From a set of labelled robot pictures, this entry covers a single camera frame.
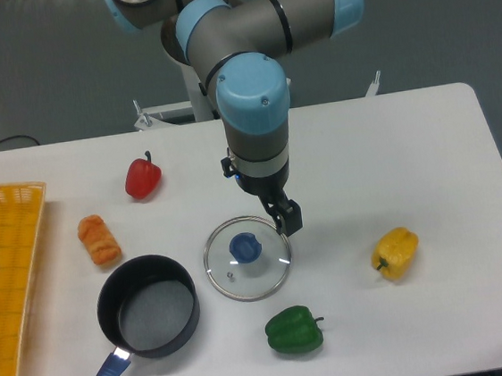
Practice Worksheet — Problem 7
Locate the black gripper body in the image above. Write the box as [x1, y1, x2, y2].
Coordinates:
[221, 148, 294, 210]

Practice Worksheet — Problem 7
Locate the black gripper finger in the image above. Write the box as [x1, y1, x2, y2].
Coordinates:
[259, 196, 283, 232]
[274, 189, 303, 237]

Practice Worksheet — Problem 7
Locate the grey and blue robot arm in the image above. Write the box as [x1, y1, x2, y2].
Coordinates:
[105, 0, 364, 236]

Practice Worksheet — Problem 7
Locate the yellow bell pepper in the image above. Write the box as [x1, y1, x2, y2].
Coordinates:
[371, 227, 419, 281]

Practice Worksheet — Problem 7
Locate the green bell pepper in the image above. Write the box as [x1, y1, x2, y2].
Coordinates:
[264, 305, 324, 355]

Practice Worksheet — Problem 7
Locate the red bell pepper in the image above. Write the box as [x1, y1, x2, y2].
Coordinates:
[125, 150, 163, 200]

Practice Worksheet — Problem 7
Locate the glass lid with blue knob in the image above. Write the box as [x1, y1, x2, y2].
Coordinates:
[203, 216, 293, 302]

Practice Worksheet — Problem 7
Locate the orange croissant bread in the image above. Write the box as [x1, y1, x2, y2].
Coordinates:
[77, 214, 122, 267]

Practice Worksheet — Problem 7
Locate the yellow woven basket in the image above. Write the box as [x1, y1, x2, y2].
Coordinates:
[0, 181, 46, 376]

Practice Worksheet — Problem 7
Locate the black pot with blue handle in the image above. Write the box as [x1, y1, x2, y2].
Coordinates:
[96, 255, 200, 376]

